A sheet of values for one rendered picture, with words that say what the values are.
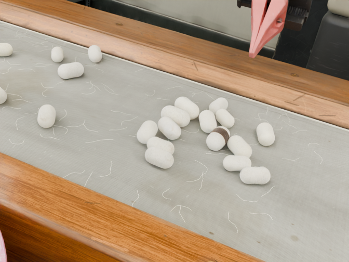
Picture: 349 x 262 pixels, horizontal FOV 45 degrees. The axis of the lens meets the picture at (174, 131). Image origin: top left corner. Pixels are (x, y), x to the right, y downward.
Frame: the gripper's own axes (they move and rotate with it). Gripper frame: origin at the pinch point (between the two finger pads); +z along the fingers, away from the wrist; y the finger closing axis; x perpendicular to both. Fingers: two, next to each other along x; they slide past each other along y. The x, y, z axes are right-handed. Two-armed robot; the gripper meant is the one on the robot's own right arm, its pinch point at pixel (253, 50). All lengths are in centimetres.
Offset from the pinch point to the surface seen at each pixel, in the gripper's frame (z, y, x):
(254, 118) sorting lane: 7.9, 2.9, 3.2
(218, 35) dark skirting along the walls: -103, -52, 182
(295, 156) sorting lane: 12.3, 9.3, -0.5
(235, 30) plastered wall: -107, -42, 179
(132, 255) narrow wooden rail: 29.2, -0.2, -18.3
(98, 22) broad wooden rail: -1.9, -27.5, 8.2
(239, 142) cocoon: 14.1, 3.0, -4.6
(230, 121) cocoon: 10.9, 0.6, -1.1
